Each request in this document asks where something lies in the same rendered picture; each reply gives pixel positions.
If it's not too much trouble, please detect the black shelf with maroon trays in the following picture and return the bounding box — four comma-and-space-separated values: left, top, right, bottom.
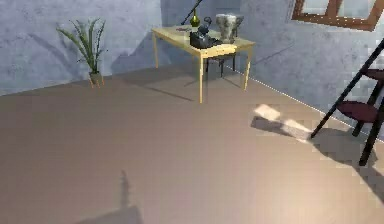
309, 37, 384, 167

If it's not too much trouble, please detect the green bottle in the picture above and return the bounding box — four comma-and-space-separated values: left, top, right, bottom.
189, 8, 201, 28

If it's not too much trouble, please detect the brown framed window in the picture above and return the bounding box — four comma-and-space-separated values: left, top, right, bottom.
291, 0, 384, 32

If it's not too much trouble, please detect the black chair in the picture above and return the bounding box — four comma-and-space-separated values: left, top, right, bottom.
204, 27, 240, 78

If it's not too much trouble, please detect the green house plant in pot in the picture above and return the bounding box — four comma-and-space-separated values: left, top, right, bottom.
55, 18, 108, 89

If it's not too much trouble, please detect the black telephone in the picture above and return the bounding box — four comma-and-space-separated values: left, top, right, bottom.
189, 16, 222, 50

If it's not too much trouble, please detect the light wooden table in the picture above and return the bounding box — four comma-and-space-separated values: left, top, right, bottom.
151, 25, 257, 104

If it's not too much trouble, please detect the grey mottled vase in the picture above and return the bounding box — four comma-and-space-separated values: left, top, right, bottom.
215, 13, 245, 45

